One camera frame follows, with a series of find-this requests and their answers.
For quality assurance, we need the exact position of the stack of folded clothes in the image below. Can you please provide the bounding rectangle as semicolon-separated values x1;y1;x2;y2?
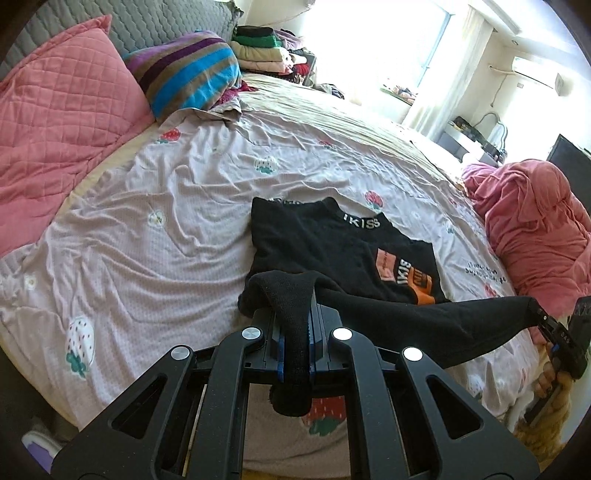
230;25;319;86

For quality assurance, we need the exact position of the pink bunched duvet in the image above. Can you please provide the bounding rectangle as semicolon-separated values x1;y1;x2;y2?
462;159;591;296

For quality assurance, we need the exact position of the pink quilted pillow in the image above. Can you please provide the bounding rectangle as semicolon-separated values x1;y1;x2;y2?
0;14;155;257

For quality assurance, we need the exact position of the black sweater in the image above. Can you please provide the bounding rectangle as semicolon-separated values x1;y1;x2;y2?
236;196;543;418

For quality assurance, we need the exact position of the white air conditioner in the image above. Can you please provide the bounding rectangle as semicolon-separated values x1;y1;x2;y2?
510;55;571;95

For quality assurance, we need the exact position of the purple white object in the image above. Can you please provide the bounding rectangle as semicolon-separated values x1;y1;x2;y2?
21;429;63;467

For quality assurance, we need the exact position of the grey quilted headboard cushion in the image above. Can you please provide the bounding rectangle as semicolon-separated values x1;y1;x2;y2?
0;0;243;84

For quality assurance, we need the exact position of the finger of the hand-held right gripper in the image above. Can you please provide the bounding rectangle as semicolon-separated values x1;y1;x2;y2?
533;305;563;337

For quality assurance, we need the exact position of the strawberry print bed sheet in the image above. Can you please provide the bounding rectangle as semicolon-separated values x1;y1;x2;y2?
0;74;546;474

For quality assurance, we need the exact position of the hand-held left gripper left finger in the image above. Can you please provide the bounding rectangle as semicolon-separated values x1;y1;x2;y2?
51;307;284;480

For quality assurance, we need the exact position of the white desk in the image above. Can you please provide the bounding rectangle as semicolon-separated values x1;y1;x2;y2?
438;113;509;162

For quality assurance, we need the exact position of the white curtain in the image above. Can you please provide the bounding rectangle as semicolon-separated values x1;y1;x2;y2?
402;9;497;139

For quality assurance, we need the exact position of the person's left hand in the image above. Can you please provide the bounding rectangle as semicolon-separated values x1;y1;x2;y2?
533;342;578;416

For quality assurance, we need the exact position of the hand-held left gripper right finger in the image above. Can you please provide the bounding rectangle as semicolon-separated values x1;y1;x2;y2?
308;302;543;480

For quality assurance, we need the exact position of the black television screen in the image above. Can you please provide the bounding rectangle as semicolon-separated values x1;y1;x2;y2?
547;134;591;185

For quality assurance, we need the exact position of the maroon patterned cloth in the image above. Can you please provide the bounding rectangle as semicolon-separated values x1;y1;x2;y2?
210;78;259;109

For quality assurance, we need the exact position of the striped colourful pillow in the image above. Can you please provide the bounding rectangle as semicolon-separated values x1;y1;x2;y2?
122;30;243;123

